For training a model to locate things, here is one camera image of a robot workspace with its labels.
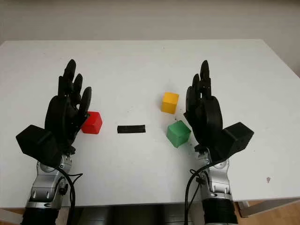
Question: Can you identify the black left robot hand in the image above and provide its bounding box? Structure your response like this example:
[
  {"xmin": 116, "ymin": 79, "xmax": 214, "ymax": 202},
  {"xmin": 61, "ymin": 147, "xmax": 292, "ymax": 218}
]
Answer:
[{"xmin": 44, "ymin": 59, "xmax": 92, "ymax": 153}]

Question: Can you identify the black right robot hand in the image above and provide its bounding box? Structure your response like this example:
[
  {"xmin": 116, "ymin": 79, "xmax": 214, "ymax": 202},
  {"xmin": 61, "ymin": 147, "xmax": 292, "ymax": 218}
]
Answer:
[{"xmin": 183, "ymin": 60, "xmax": 224, "ymax": 155}]

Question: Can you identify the red wooden cube block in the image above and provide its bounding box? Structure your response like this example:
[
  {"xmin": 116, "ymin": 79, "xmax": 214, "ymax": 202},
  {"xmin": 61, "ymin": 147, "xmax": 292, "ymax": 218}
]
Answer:
[{"xmin": 81, "ymin": 111, "xmax": 104, "ymax": 135}]

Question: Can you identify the green wooden cube block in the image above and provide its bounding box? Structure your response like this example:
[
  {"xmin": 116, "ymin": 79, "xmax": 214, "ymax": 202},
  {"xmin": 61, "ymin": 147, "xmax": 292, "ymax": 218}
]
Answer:
[{"xmin": 166, "ymin": 120, "xmax": 191, "ymax": 149}]

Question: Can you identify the yellow wooden cube block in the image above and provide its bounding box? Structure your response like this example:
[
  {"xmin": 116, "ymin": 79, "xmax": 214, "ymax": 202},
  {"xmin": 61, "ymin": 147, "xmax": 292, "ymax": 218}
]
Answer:
[{"xmin": 160, "ymin": 92, "xmax": 180, "ymax": 114}]

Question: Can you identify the black tape strip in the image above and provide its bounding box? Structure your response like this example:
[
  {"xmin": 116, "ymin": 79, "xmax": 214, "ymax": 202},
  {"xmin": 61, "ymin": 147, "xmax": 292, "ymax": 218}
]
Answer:
[{"xmin": 116, "ymin": 125, "xmax": 147, "ymax": 135}]

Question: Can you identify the white table leg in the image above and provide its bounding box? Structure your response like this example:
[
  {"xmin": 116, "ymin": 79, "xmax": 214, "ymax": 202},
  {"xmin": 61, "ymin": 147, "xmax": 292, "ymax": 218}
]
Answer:
[{"xmin": 238, "ymin": 201, "xmax": 251, "ymax": 218}]

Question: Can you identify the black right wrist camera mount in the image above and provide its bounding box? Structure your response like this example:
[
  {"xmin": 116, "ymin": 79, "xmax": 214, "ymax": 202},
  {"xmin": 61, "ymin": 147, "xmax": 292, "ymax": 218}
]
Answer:
[{"xmin": 211, "ymin": 122, "xmax": 255, "ymax": 165}]

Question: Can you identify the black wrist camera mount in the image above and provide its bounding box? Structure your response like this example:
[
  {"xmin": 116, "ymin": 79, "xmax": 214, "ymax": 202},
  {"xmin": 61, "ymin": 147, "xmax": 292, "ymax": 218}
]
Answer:
[
  {"xmin": 211, "ymin": 122, "xmax": 255, "ymax": 165},
  {"xmin": 15, "ymin": 125, "xmax": 62, "ymax": 167}
]

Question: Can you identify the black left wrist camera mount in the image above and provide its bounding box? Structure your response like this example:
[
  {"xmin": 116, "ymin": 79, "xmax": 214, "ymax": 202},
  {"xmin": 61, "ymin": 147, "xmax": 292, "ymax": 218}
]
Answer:
[{"xmin": 15, "ymin": 125, "xmax": 62, "ymax": 167}]

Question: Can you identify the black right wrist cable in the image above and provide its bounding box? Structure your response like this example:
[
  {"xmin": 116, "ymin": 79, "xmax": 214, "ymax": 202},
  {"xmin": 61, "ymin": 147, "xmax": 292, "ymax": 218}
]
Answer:
[{"xmin": 184, "ymin": 164, "xmax": 211, "ymax": 225}]

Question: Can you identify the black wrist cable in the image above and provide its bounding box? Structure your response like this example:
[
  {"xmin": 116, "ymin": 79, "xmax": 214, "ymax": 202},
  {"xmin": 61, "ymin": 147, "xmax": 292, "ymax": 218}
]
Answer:
[
  {"xmin": 55, "ymin": 164, "xmax": 84, "ymax": 225},
  {"xmin": 184, "ymin": 164, "xmax": 211, "ymax": 225}
]

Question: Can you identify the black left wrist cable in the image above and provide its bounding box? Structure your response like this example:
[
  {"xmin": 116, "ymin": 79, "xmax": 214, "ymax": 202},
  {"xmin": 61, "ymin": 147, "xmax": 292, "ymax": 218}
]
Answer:
[{"xmin": 55, "ymin": 164, "xmax": 84, "ymax": 225}]

